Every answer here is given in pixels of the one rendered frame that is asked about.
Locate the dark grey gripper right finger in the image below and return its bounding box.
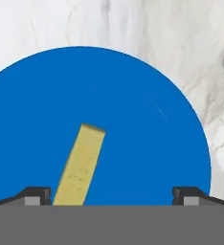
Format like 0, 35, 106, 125
171, 186, 224, 207

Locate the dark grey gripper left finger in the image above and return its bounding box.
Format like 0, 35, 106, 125
0, 186, 52, 207

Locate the yellow butter stick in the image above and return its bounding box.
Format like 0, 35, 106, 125
52, 122, 107, 207

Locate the blue round plate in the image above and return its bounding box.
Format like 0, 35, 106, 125
0, 46, 213, 207

